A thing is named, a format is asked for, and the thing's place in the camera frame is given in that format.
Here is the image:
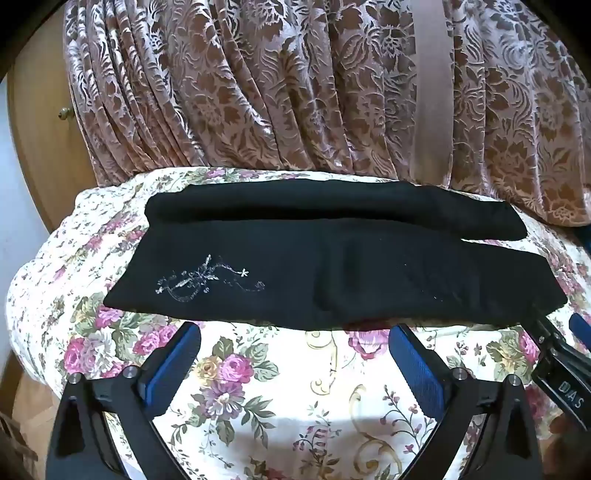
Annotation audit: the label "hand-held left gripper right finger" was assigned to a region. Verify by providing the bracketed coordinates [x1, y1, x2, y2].
[389, 323, 544, 480]

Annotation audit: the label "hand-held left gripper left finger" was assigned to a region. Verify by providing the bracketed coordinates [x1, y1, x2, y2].
[51, 322, 202, 480]

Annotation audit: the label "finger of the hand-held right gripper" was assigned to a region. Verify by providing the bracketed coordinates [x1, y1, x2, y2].
[530, 305, 578, 365]
[569, 313, 591, 346]

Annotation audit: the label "black pants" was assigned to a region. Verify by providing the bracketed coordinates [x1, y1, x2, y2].
[102, 179, 568, 332]

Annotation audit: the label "floral bed cover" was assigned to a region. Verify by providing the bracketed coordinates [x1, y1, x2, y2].
[7, 167, 591, 480]

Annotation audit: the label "plain beige curtain band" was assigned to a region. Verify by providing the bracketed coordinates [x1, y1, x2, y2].
[410, 0, 455, 177]

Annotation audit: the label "brown floral velvet curtain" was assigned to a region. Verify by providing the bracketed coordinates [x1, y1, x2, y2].
[62, 0, 591, 228]

